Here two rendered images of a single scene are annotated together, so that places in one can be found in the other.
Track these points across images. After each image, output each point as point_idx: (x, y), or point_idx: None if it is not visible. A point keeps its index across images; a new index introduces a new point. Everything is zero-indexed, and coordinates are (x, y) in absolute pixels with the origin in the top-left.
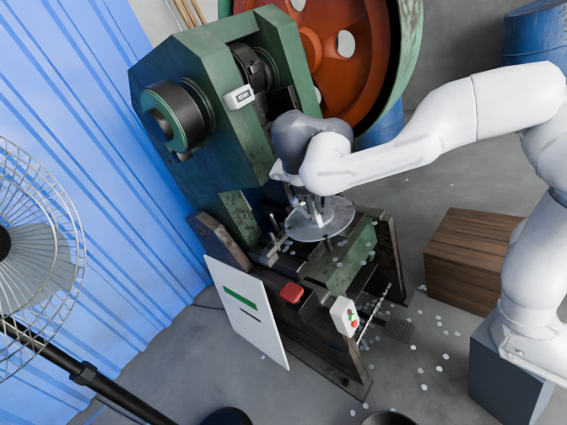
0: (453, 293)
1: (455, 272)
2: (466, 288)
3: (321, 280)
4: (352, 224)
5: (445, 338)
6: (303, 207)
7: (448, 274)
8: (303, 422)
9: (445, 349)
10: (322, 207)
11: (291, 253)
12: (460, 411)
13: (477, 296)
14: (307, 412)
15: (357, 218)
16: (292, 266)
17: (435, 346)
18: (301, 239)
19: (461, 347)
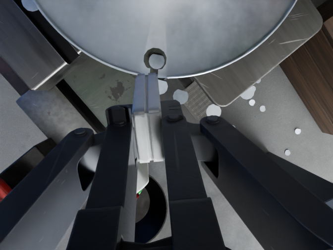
0: (301, 72)
1: (331, 71)
2: (320, 85)
3: (97, 112)
4: (258, 57)
5: (247, 108)
6: (67, 166)
7: (320, 64)
8: (33, 140)
9: (238, 120)
10: (198, 160)
11: (27, 2)
12: (208, 179)
13: (322, 96)
14: (41, 132)
15: (287, 36)
16: (20, 66)
17: (230, 112)
18: (65, 19)
19: (254, 124)
